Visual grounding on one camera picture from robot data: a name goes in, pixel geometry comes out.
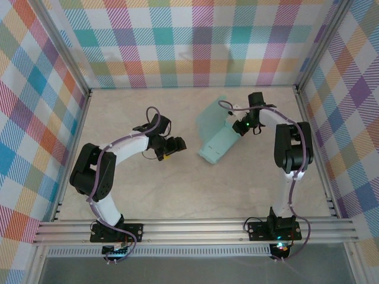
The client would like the light blue paper box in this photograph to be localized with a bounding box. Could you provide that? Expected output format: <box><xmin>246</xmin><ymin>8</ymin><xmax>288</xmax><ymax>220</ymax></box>
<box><xmin>194</xmin><ymin>95</ymin><xmax>240</xmax><ymax>165</ymax></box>

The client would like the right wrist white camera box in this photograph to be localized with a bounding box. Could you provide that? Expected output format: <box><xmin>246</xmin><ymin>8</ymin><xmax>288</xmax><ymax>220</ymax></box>
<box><xmin>227</xmin><ymin>103</ymin><xmax>242</xmax><ymax>118</ymax></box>

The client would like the aluminium side rail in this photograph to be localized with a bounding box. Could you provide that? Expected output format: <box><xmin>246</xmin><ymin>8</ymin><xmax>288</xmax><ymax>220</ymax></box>
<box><xmin>50</xmin><ymin>88</ymin><xmax>93</xmax><ymax>223</ymax></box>
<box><xmin>294</xmin><ymin>85</ymin><xmax>342</xmax><ymax>219</ymax></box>

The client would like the long aluminium base rail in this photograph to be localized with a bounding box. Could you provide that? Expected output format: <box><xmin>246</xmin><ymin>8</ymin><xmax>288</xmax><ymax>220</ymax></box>
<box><xmin>31</xmin><ymin>218</ymin><xmax>361</xmax><ymax>246</ymax></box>

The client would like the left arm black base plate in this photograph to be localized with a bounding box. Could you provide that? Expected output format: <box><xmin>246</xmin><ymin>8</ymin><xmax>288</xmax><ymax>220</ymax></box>
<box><xmin>89</xmin><ymin>222</ymin><xmax>144</xmax><ymax>243</ymax></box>

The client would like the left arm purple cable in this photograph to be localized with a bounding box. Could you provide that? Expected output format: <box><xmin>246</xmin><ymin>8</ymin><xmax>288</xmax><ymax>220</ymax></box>
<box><xmin>85</xmin><ymin>106</ymin><xmax>163</xmax><ymax>264</ymax></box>

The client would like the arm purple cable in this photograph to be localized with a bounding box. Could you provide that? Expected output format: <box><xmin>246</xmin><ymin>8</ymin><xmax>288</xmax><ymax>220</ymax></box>
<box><xmin>85</xmin><ymin>106</ymin><xmax>163</xmax><ymax>264</ymax></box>
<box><xmin>218</xmin><ymin>99</ymin><xmax>311</xmax><ymax>263</ymax></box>

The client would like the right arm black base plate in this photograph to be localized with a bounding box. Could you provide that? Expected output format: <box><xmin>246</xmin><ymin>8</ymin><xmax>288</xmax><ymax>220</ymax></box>
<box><xmin>247</xmin><ymin>221</ymin><xmax>303</xmax><ymax>241</ymax></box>

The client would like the aluminium corner post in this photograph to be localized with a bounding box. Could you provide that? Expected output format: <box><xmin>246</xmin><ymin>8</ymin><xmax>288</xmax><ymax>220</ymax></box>
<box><xmin>29</xmin><ymin>0</ymin><xmax>92</xmax><ymax>100</ymax></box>
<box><xmin>295</xmin><ymin>0</ymin><xmax>358</xmax><ymax>93</ymax></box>

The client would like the slotted grey cable duct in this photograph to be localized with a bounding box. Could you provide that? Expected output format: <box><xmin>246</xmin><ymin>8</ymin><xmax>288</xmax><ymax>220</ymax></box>
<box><xmin>46</xmin><ymin>247</ymin><xmax>274</xmax><ymax>258</ymax></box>

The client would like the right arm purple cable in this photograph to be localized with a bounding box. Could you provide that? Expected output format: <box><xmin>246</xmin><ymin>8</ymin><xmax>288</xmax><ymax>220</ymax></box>
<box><xmin>218</xmin><ymin>99</ymin><xmax>311</xmax><ymax>263</ymax></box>

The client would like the aluminium frame leg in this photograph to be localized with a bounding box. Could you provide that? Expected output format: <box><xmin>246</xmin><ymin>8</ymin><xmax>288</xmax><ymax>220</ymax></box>
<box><xmin>25</xmin><ymin>244</ymin><xmax>50</xmax><ymax>284</ymax></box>
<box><xmin>345</xmin><ymin>244</ymin><xmax>364</xmax><ymax>284</ymax></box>

